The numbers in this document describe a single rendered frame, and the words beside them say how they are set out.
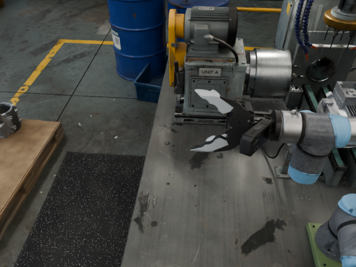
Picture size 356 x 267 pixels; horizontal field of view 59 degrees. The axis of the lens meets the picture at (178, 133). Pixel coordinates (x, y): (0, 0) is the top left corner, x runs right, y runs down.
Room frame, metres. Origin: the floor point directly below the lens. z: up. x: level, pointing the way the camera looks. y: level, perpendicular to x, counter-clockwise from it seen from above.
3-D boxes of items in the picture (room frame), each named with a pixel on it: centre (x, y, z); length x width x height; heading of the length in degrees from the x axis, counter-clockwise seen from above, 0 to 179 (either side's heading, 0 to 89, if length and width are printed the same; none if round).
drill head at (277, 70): (1.41, -0.40, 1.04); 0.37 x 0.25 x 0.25; 86
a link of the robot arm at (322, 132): (0.54, -0.33, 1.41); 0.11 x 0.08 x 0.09; 84
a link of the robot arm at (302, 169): (0.56, -0.33, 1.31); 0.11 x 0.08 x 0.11; 165
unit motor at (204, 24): (1.40, -0.12, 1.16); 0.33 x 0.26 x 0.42; 86
